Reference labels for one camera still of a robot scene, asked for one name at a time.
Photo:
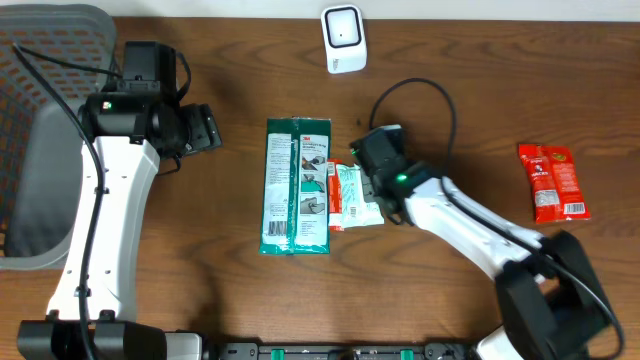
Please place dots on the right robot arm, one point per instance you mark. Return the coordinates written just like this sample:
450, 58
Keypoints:
549, 297

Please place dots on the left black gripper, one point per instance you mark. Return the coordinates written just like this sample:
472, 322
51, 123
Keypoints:
203, 129

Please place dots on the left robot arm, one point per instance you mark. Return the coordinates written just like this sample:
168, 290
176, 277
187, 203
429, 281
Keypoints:
93, 311

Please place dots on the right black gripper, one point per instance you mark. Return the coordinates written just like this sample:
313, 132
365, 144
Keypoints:
370, 183

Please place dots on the small red snack packet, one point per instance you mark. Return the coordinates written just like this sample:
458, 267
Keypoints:
335, 196

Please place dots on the white green snack packet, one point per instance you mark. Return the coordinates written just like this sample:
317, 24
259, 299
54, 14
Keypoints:
295, 211

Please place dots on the grey plastic mesh basket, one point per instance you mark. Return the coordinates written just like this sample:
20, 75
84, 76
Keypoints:
72, 47

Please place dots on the large red snack bag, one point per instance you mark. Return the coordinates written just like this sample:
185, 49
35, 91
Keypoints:
552, 175

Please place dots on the light green snack packet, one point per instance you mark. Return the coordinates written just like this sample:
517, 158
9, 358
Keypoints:
358, 208

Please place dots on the white barcode scanner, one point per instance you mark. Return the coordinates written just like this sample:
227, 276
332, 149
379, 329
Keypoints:
344, 39

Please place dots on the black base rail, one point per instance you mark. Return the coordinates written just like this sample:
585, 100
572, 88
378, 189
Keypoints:
429, 351

